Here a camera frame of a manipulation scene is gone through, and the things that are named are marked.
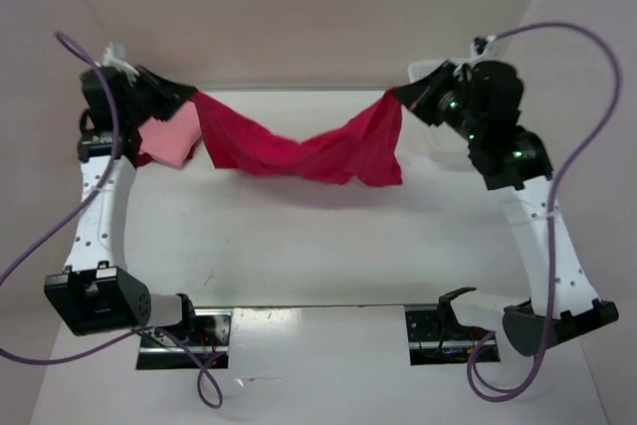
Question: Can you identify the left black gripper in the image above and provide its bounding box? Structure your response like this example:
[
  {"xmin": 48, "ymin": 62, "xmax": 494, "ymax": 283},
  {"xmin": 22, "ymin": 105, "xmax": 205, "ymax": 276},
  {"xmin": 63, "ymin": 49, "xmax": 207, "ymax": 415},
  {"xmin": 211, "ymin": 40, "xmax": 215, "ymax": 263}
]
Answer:
[{"xmin": 120, "ymin": 65, "xmax": 197, "ymax": 127}]

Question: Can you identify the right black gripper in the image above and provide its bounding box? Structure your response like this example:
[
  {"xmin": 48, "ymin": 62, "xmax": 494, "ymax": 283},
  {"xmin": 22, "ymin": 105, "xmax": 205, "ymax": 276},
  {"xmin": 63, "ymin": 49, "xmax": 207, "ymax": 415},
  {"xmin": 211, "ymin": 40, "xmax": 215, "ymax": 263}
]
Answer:
[{"xmin": 391, "ymin": 59, "xmax": 485, "ymax": 141}]

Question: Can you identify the light pink t shirt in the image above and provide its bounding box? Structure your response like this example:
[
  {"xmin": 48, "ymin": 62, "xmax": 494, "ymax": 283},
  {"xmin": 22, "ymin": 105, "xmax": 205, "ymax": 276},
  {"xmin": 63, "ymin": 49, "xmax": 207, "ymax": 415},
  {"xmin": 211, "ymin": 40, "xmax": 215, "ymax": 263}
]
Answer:
[{"xmin": 139, "ymin": 102, "xmax": 201, "ymax": 169}]

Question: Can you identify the magenta t shirt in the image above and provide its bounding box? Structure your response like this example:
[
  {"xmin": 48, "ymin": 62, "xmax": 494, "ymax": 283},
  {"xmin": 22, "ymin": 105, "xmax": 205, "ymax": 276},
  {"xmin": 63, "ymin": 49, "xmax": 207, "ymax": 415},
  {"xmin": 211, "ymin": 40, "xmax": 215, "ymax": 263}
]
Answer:
[{"xmin": 192, "ymin": 91, "xmax": 403, "ymax": 187}]

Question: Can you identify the dark red t shirt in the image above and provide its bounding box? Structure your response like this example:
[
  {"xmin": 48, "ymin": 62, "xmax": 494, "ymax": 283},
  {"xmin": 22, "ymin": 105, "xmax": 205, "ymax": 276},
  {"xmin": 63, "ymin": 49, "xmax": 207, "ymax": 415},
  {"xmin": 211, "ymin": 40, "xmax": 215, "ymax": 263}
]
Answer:
[{"xmin": 135, "ymin": 152, "xmax": 153, "ymax": 168}]

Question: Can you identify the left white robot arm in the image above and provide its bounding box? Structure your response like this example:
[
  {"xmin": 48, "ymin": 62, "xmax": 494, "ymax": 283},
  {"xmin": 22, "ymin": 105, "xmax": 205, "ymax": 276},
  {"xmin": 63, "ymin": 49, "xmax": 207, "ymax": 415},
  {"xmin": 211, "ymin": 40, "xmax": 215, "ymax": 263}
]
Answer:
[{"xmin": 44, "ymin": 67, "xmax": 199, "ymax": 345}]

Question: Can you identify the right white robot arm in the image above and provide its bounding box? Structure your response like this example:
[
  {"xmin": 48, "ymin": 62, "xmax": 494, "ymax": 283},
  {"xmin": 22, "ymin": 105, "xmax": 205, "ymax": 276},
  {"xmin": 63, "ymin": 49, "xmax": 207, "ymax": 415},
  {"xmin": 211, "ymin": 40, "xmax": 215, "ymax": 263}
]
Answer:
[{"xmin": 393, "ymin": 61, "xmax": 619, "ymax": 356}]

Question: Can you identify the white plastic basket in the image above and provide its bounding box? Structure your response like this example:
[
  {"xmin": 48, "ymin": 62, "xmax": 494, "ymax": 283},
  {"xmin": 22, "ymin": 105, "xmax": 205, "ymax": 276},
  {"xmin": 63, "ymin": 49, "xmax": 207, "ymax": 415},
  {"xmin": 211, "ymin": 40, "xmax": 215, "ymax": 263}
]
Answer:
[{"xmin": 407, "ymin": 43, "xmax": 497, "ymax": 171}]

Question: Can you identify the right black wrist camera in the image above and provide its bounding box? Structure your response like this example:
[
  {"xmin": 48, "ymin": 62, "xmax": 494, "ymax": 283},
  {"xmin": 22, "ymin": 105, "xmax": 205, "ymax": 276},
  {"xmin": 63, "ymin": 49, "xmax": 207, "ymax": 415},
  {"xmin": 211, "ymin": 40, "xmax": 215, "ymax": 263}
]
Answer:
[{"xmin": 472, "ymin": 61, "xmax": 525, "ymax": 115}]

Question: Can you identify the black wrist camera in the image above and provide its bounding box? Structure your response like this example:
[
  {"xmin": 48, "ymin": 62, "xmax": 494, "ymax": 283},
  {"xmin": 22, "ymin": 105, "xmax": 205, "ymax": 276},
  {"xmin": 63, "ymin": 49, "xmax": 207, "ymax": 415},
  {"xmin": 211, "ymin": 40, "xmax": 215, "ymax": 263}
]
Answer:
[
  {"xmin": 472, "ymin": 61, "xmax": 525, "ymax": 115},
  {"xmin": 80, "ymin": 67, "xmax": 128, "ymax": 123}
]

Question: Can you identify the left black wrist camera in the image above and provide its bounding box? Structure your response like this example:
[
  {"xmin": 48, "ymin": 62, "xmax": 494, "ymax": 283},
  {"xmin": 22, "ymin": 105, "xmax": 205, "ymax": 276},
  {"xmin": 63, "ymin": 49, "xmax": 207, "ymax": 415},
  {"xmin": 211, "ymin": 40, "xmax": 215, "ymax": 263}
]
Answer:
[{"xmin": 80, "ymin": 67, "xmax": 128, "ymax": 123}]

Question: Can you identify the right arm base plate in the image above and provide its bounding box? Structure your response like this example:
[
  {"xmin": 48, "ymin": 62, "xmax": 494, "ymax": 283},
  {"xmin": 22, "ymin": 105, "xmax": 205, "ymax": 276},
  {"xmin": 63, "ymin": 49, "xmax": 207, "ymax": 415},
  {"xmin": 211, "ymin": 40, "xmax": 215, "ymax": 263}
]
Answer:
[{"xmin": 404, "ymin": 305, "xmax": 488, "ymax": 366}]

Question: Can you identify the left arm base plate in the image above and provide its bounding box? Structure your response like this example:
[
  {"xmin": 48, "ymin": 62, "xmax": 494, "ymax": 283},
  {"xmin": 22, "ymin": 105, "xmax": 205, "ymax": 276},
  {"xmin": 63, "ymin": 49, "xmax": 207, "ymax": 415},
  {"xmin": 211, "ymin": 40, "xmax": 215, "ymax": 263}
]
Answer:
[{"xmin": 135, "ymin": 308, "xmax": 233, "ymax": 370}]

